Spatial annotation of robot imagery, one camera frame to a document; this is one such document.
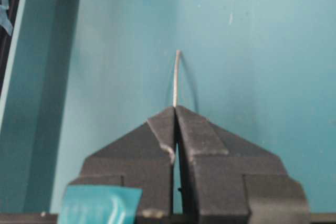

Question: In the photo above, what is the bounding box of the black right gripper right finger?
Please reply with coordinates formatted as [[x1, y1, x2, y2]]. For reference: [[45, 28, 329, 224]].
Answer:
[[175, 106, 308, 223]]

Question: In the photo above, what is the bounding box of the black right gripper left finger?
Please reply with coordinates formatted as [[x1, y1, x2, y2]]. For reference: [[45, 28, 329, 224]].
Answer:
[[70, 115, 175, 214]]

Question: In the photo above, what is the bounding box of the thin white wire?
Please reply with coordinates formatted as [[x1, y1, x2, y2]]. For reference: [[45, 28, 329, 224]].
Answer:
[[172, 49, 182, 108]]

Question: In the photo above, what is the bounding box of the blue tape on gripper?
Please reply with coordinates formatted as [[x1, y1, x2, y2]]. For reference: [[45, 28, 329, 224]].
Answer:
[[57, 185, 142, 224]]

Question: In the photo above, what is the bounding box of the blue tape near rail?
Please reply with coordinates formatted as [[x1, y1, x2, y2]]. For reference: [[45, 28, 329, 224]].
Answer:
[[0, 0, 13, 36]]

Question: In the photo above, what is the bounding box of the long black aluminium rail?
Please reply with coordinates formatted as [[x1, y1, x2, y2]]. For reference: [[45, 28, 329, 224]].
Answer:
[[1, 0, 20, 93]]

